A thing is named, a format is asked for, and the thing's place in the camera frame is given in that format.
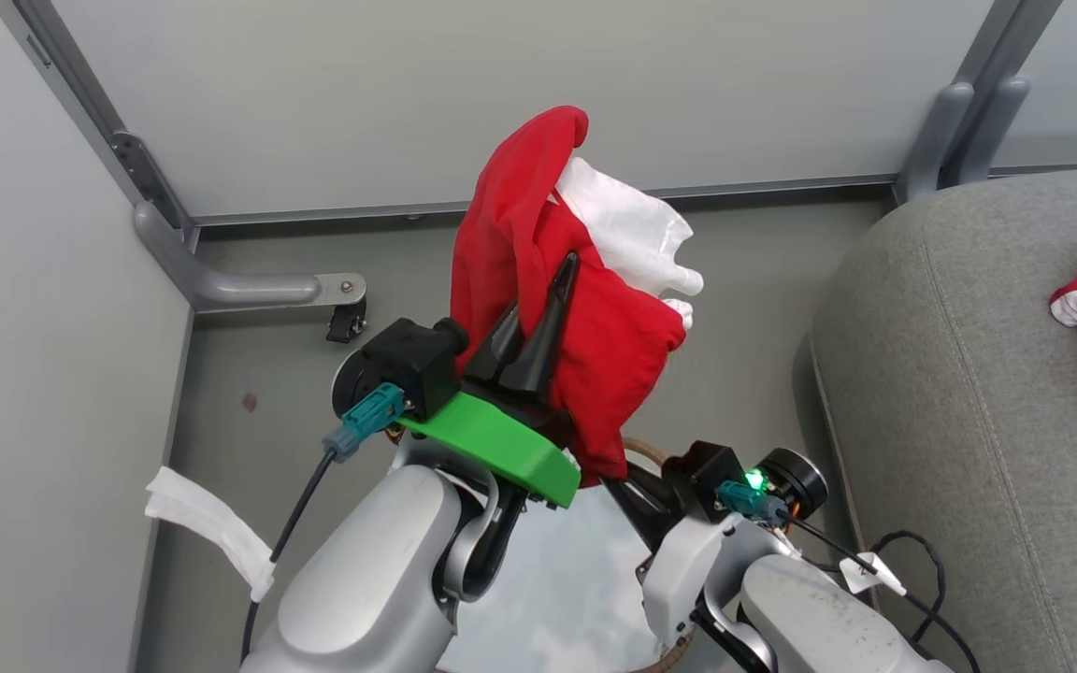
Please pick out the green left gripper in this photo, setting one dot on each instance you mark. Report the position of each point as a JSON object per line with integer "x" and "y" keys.
{"x": 510, "y": 444}

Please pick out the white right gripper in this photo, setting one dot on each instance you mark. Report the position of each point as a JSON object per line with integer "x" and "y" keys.
{"x": 688, "y": 570}

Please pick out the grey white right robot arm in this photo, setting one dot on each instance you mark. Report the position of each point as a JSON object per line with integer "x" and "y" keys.
{"x": 819, "y": 617}

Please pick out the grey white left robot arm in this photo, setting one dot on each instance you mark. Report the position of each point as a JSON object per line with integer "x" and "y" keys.
{"x": 361, "y": 570}

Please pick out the grey fabric sofa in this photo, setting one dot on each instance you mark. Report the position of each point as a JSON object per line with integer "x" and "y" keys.
{"x": 969, "y": 421}

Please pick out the black round right wrist motor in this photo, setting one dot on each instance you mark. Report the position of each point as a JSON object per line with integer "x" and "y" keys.
{"x": 800, "y": 479}

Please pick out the black caster wheel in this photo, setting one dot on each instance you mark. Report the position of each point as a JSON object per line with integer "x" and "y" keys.
{"x": 345, "y": 324}

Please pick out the grey round left wrist motor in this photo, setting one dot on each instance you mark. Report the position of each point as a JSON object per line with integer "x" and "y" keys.
{"x": 344, "y": 383}

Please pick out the white fabric strip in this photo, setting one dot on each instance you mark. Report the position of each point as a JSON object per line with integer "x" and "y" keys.
{"x": 211, "y": 523}

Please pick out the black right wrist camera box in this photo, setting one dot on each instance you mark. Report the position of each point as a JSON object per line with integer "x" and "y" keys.
{"x": 702, "y": 472}

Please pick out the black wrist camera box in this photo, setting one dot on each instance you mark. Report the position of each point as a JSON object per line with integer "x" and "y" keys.
{"x": 408, "y": 360}
{"x": 702, "y": 472}

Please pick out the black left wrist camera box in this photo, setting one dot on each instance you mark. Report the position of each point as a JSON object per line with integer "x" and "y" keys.
{"x": 408, "y": 360}

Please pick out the grey partition bottom rail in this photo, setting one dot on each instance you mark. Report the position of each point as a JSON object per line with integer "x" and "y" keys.
{"x": 314, "y": 213}

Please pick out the grey partition foot bracket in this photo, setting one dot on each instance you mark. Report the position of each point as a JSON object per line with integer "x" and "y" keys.
{"x": 249, "y": 288}

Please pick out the grey rounded post foot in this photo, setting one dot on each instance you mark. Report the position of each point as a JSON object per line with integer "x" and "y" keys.
{"x": 936, "y": 140}
{"x": 997, "y": 121}

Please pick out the grey partition corner post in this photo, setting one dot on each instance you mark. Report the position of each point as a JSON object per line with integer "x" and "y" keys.
{"x": 80, "y": 93}

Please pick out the grey double partition post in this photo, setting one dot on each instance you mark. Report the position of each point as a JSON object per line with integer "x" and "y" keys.
{"x": 1015, "y": 37}

